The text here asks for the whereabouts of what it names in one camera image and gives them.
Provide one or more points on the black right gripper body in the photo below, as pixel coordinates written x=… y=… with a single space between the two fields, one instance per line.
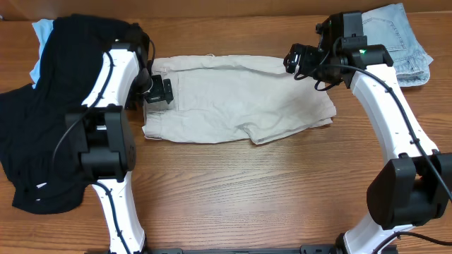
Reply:
x=292 y=58

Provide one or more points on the folded light blue jeans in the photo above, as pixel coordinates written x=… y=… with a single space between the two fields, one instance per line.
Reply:
x=389 y=26

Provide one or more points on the black garment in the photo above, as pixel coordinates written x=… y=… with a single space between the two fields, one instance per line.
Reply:
x=32 y=117

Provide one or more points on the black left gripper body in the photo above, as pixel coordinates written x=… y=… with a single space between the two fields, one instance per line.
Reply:
x=159 y=90

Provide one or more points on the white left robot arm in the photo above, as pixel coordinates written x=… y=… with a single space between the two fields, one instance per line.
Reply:
x=101 y=140

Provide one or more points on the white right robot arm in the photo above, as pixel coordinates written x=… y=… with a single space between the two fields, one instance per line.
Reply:
x=414 y=186

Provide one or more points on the light blue garment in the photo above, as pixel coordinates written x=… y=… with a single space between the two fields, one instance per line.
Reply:
x=43 y=29

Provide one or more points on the beige shorts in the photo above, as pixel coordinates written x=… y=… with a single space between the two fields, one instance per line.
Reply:
x=218 y=99

